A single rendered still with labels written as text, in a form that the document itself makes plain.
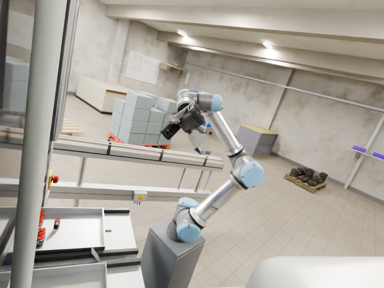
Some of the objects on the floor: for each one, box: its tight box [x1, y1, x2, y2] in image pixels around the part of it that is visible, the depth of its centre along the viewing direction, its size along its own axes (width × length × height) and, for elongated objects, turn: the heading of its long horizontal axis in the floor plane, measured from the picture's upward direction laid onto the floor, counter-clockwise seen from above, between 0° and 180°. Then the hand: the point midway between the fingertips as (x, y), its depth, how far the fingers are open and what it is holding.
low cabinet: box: [75, 75, 134, 115], centre depth 752 cm, size 162×201×76 cm
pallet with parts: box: [283, 167, 328, 194], centre depth 586 cm, size 82×119×43 cm
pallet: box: [61, 118, 83, 137], centre depth 405 cm, size 126×86×12 cm
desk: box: [236, 124, 280, 157], centre depth 750 cm, size 82×160×86 cm, turn 92°
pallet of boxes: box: [107, 90, 178, 150], centre depth 481 cm, size 119×76×114 cm, turn 91°
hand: (184, 139), depth 69 cm, fingers open, 14 cm apart
